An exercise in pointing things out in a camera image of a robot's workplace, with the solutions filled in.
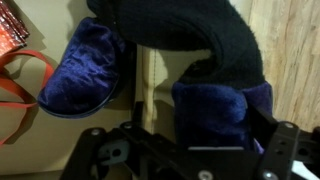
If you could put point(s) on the red glitter gift bag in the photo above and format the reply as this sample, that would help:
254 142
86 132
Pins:
10 30

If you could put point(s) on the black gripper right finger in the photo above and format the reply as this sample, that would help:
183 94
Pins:
281 150

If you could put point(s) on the blue purple plush slipper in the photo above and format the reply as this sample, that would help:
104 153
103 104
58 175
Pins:
83 73

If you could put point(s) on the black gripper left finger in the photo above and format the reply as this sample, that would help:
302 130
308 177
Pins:
133 150

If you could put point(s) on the black slipper with blue lining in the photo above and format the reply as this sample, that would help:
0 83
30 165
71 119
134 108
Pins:
206 110

